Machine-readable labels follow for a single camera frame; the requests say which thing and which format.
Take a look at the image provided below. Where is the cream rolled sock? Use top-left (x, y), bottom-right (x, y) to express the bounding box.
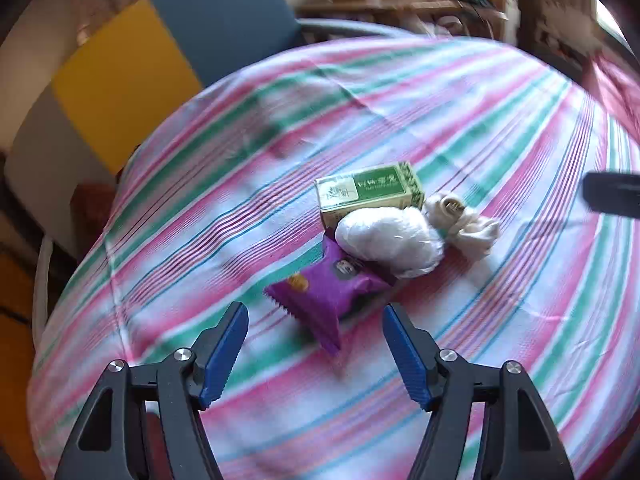
top-left (423, 192), bottom-right (500, 261)

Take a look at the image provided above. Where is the white plastic-wrapped bundle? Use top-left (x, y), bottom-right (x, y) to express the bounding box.
top-left (334, 207), bottom-right (444, 280)

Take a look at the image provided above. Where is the wooden desk with clutter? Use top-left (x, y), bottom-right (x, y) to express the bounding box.
top-left (297, 0), bottom-right (639, 82)

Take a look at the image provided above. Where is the green medicine box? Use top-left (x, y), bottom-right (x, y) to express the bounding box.
top-left (314, 162), bottom-right (425, 229)

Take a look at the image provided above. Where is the brown plush pillow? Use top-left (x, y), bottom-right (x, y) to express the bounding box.
top-left (70, 182), bottom-right (116, 255)

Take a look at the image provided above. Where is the striped bed sheet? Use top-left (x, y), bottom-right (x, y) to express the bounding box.
top-left (28, 37), bottom-right (639, 479)

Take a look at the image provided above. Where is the tricolour padded headboard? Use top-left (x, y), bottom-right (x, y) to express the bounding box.
top-left (3, 0), bottom-right (303, 256)

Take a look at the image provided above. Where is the white metal bed rail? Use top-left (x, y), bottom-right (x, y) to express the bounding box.
top-left (32, 235), bottom-right (53, 349)

